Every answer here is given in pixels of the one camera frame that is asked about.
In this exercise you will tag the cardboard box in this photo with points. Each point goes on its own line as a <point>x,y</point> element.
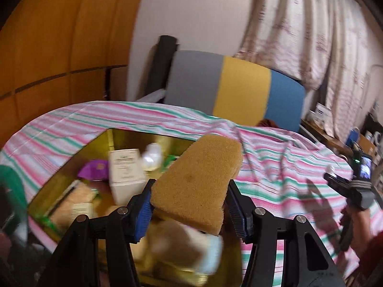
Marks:
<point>368,143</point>

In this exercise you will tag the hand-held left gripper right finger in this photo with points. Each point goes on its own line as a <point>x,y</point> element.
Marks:
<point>238,212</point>

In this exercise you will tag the white printed box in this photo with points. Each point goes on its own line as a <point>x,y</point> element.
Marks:
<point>321,113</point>

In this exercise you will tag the pale grey armrest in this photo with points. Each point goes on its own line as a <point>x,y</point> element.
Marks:
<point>152,95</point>

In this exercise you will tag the gold metal tin box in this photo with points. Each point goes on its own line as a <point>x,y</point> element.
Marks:
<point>125,139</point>

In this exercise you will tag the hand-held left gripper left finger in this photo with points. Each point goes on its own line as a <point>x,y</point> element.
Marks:
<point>143,212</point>

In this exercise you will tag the wooden wardrobe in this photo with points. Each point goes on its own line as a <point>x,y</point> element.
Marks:
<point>59,36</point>

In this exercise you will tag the green glass side table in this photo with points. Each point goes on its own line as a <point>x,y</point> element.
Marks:
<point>12,175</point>

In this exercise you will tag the blue paper bag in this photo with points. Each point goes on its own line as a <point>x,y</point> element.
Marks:
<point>353,137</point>

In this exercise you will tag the pale patterned curtain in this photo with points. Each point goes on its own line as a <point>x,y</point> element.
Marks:
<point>314,36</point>

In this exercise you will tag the wooden side shelf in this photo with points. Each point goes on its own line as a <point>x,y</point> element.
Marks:
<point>323,133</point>

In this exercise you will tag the tall white carton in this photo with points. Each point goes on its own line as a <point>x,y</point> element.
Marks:
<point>125,176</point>

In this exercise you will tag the grey yellow blue chair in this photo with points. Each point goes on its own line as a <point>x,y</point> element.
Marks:
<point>239,89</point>

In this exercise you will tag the black rolled mat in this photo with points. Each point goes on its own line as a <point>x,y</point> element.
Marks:
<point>163,62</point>

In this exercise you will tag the small white labelled box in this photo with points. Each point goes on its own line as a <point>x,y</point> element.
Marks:
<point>82,210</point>

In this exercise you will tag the purple snack packet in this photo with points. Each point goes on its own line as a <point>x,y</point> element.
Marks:
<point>94,170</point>

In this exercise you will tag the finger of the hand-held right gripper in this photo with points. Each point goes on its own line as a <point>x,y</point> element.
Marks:
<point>336,181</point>

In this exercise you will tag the striped pink green tablecloth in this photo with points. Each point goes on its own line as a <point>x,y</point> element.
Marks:
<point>89,116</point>

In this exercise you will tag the person's right hand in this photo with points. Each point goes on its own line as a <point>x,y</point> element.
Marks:
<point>363,230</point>

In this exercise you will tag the dark red cloth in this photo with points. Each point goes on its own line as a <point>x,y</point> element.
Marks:
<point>269,123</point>

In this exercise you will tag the white round object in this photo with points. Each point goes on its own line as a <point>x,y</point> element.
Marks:
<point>151,157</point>

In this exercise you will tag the clear cracker packet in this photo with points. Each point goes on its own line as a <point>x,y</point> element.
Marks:
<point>77,197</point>

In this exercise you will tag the small white object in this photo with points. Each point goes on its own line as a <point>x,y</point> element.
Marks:
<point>332,170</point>

